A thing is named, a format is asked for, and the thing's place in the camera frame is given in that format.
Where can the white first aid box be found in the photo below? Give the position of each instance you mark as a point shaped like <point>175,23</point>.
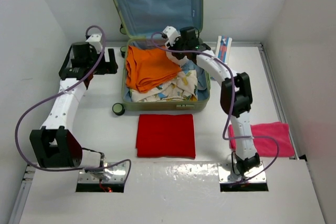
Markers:
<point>221,51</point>

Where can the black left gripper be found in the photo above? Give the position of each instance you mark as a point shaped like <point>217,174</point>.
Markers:
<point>107,67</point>

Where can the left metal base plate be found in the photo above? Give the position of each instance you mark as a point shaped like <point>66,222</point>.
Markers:
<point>112,175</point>

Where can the red cloth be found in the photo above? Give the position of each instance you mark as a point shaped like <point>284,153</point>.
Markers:
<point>162,135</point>

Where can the white patterned garment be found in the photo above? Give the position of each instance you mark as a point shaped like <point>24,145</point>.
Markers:
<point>184,87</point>

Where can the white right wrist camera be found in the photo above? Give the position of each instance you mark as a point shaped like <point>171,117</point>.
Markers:
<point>171,35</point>

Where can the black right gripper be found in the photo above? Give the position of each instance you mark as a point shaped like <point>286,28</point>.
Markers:
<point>179,39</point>

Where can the orange shirt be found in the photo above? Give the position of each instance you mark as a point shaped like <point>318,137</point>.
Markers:
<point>148,68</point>

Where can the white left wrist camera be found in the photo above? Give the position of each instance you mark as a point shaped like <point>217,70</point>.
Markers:
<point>95,40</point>

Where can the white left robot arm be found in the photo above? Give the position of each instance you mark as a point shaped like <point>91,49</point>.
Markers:
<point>54,144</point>

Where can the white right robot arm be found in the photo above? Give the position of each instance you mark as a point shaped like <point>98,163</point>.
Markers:
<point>235,99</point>

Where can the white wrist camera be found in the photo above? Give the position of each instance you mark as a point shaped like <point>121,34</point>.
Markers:
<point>95,40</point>
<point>171,35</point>

